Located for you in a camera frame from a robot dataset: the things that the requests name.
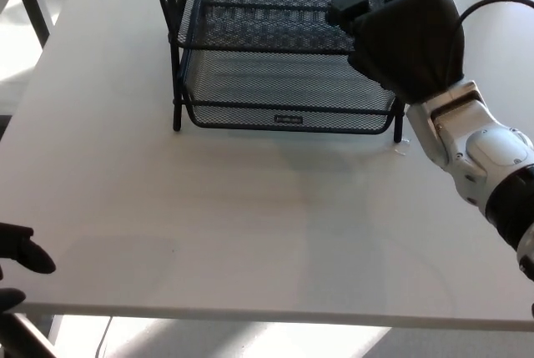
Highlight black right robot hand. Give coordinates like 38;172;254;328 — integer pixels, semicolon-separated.
325;0;466;105

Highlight clear tape scrap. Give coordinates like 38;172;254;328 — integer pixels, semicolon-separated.
390;137;412;158

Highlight dark brown metal bar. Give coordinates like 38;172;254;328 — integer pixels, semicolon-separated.
6;312;58;358

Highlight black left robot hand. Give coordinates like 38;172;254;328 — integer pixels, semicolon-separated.
0;222;58;315

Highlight black metal organizer frame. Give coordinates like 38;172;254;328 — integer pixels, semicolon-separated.
157;0;437;144

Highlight white desk leg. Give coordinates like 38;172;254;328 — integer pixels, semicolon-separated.
47;315;67;347

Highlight black mesh tray with label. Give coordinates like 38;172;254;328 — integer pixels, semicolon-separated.
181;47;400;136

